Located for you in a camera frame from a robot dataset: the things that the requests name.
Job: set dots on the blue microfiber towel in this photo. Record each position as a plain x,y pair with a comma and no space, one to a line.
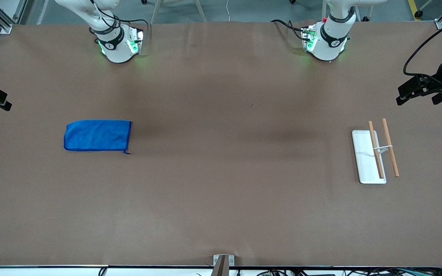
97,136

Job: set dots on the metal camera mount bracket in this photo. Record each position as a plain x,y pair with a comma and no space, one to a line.
223,264

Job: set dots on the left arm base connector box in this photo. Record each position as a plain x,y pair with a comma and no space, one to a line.
308,38

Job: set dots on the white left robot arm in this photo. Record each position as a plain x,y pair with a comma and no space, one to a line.
330,38

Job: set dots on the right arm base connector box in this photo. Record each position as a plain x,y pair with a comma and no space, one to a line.
136,40

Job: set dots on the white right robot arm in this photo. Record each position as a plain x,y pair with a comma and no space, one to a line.
115,48

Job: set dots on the white stand legs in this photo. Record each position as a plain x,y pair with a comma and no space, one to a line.
200,9

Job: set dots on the white rack with wooden rods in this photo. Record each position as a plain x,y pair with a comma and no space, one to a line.
366,157

